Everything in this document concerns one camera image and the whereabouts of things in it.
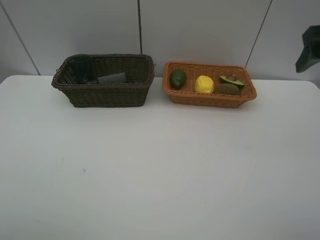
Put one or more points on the orange wicker basket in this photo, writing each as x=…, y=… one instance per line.
x=187, y=95

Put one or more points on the dark green lime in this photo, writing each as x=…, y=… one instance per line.
x=177, y=79

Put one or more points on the dark brown wicker basket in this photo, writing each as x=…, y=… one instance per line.
x=138, y=69

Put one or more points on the black square bottle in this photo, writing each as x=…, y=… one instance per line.
x=118, y=78

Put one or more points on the grey translucent plastic cup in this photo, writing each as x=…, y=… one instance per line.
x=81, y=65

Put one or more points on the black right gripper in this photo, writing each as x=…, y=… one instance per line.
x=310, y=54

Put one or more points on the brown kiwi fruit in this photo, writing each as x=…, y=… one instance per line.
x=227, y=89

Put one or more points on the halved avocado with pit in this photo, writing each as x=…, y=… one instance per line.
x=231, y=79

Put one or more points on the yellow lemon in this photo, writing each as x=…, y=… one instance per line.
x=204, y=84

